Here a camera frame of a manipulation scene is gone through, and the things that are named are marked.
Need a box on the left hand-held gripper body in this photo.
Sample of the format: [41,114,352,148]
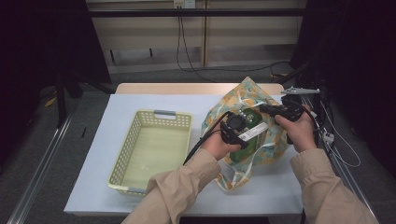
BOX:
[219,111,250,139]

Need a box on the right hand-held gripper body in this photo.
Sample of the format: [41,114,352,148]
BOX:
[279,86,321,123]

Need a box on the tall green white medicine box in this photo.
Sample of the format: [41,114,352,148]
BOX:
[229,119,270,164]

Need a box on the orange-print fabric bag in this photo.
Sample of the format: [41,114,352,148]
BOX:
[200,76,290,191]

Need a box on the pale yellow perforated plastic basket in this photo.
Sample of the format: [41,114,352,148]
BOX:
[106,108,193,197]

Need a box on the person's left hand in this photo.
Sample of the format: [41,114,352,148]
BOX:
[201,132,243,161]

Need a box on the person's right hand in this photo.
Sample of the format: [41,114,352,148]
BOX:
[275,105,318,154]

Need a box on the white plug adapter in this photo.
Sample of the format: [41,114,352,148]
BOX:
[321,130,336,145]

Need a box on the black curtain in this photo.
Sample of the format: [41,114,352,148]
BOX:
[290,0,396,169]
[0,0,112,94]

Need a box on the black metal stand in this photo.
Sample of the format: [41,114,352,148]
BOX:
[54,69,116,129]

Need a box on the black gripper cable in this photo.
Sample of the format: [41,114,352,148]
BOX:
[295,101,321,132]
[182,111,232,166]

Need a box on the black wall cable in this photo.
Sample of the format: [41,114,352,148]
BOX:
[176,7,219,83]
[179,7,292,73]

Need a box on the white cable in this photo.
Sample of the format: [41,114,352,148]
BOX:
[319,101,362,168]

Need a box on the aluminium floor rail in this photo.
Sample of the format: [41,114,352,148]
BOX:
[6,115,78,224]
[303,96,373,213]

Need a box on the long wall shelf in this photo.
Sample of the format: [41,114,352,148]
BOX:
[88,7,307,18]

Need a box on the white wall socket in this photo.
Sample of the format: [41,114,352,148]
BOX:
[173,0,197,9]

